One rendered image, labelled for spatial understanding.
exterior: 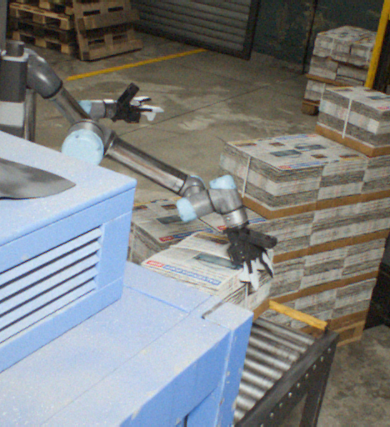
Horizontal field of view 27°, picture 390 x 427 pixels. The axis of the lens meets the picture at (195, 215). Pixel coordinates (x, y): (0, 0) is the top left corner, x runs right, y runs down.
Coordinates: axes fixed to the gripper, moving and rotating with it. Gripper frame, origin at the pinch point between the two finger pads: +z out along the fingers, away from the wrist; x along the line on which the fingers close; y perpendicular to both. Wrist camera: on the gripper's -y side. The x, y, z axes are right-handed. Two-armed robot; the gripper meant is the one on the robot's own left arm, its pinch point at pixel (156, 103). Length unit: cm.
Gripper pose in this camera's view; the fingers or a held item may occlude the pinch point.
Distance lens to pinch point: 345.3
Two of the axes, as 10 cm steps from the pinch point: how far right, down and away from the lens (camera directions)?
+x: 4.8, 5.2, -7.1
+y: -2.1, 8.5, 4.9
